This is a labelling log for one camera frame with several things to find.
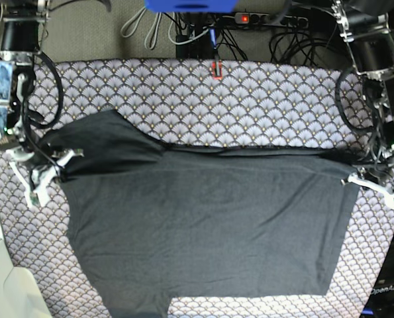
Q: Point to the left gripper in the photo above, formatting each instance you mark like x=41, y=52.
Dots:
x=375, y=171

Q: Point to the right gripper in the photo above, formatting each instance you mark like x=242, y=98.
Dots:
x=35, y=166

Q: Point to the dark grey T-shirt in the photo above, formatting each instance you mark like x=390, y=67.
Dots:
x=150, y=221

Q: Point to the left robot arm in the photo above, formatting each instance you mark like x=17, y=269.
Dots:
x=364, y=28

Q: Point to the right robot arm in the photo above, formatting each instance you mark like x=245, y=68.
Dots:
x=22, y=26

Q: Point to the fan-patterned table cloth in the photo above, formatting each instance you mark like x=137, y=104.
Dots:
x=254, y=104

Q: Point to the white plastic bin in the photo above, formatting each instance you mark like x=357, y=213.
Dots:
x=19, y=292

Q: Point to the red and black clamp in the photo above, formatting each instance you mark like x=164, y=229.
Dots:
x=217, y=69

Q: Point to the black power strip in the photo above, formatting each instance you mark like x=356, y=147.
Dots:
x=264, y=20

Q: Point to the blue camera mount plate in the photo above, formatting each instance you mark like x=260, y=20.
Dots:
x=190, y=6

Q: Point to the blue clamp handle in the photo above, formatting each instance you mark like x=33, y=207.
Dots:
x=213, y=38

